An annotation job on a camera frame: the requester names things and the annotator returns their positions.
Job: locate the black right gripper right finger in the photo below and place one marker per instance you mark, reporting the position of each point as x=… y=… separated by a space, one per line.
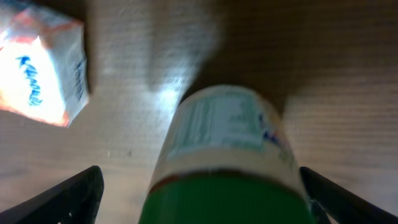
x=328 y=199

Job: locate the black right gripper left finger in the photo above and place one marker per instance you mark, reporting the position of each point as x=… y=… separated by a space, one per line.
x=75 y=200

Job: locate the green lid white jar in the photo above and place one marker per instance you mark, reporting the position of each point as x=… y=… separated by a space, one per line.
x=226 y=159

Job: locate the orange white small packet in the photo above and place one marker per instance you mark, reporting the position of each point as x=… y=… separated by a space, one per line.
x=43 y=63

